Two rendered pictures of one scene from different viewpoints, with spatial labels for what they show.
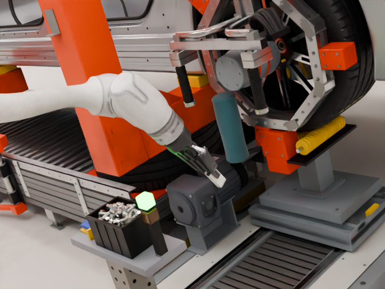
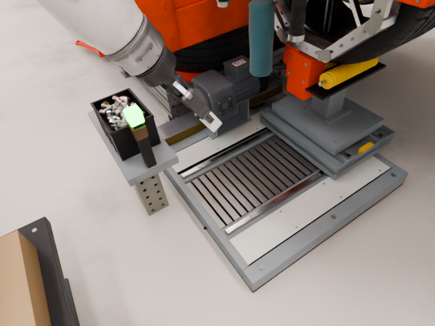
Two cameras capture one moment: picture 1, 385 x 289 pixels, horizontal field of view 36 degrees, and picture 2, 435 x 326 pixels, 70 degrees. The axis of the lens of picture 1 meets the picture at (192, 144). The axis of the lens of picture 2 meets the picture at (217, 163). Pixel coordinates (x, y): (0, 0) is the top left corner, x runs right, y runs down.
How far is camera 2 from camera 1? 1.04 m
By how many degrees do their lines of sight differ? 26
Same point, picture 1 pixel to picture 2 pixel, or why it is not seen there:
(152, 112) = (93, 21)
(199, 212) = (214, 110)
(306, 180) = (317, 103)
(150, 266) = (134, 177)
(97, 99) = not seen: outside the picture
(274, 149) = (298, 73)
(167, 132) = (127, 59)
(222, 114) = (255, 23)
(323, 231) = (316, 155)
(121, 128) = (155, 13)
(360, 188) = (362, 125)
